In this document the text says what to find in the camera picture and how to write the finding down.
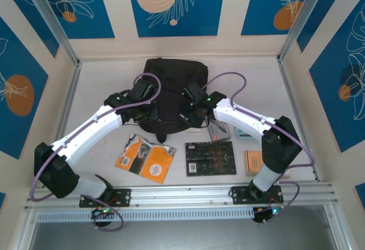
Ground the grey pen box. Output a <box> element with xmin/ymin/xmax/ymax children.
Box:
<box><xmin>207</xmin><ymin>120</ymin><xmax>231</xmax><ymax>142</ymax></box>

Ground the black backpack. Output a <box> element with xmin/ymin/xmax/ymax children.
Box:
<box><xmin>138</xmin><ymin>58</ymin><xmax>210</xmax><ymax>144</ymax></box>

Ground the light teal small case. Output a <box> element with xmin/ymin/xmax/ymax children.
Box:
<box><xmin>235</xmin><ymin>126</ymin><xmax>253</xmax><ymax>140</ymax></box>

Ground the black paperback gold print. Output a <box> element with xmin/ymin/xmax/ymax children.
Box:
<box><xmin>184</xmin><ymin>140</ymin><xmax>238</xmax><ymax>178</ymax></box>

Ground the orange paperback book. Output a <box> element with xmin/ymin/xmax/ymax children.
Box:
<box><xmin>115</xmin><ymin>133</ymin><xmax>176</xmax><ymax>185</ymax></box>

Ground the tan paperback book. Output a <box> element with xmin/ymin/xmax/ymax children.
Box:
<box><xmin>244</xmin><ymin>150</ymin><xmax>291</xmax><ymax>180</ymax></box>

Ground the aluminium side rail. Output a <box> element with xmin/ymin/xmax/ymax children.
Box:
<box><xmin>278</xmin><ymin>57</ymin><xmax>320</xmax><ymax>182</ymax></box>
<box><xmin>42</xmin><ymin>60</ymin><xmax>83</xmax><ymax>188</ymax></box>

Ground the aluminium mounting rail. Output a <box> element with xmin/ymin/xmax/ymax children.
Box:
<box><xmin>24</xmin><ymin>182</ymin><xmax>339</xmax><ymax>211</ymax></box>

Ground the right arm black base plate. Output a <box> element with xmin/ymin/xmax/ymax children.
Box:
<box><xmin>228</xmin><ymin>186</ymin><xmax>285</xmax><ymax>205</ymax></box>

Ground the white slotted cable duct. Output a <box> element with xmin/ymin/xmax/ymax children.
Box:
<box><xmin>35</xmin><ymin>207</ymin><xmax>256</xmax><ymax>223</ymax></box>

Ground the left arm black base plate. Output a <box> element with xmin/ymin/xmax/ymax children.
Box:
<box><xmin>79</xmin><ymin>187</ymin><xmax>132</xmax><ymax>208</ymax></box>

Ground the aluminium frame post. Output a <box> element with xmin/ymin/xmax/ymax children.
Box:
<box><xmin>20</xmin><ymin>0</ymin><xmax>80</xmax><ymax>66</ymax></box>
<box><xmin>277</xmin><ymin>0</ymin><xmax>334</xmax><ymax>62</ymax></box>

